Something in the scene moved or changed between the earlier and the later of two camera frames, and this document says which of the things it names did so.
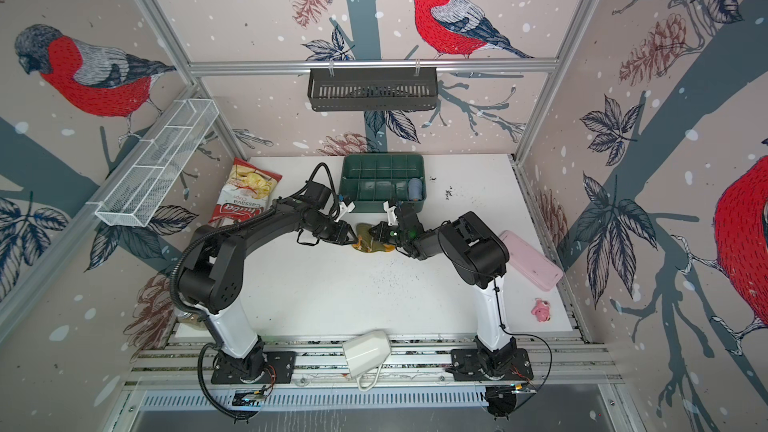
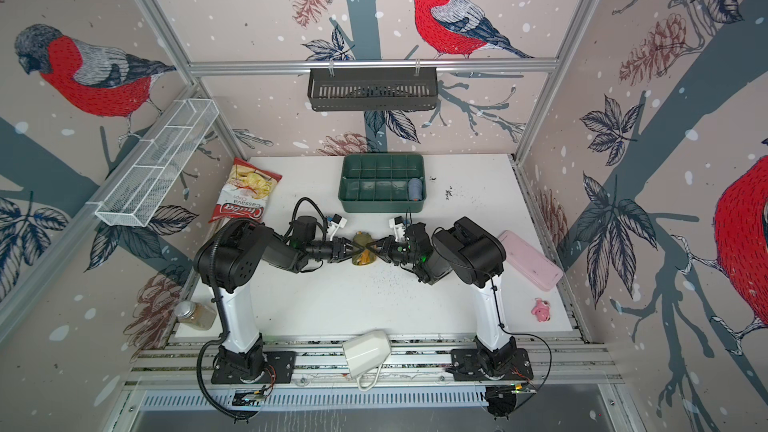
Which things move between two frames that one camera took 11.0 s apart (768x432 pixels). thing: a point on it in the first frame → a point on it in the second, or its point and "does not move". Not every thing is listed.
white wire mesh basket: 157,162 does not move
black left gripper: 342,235 → 339,250
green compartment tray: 370,180 does not move
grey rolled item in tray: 415,189 does not move
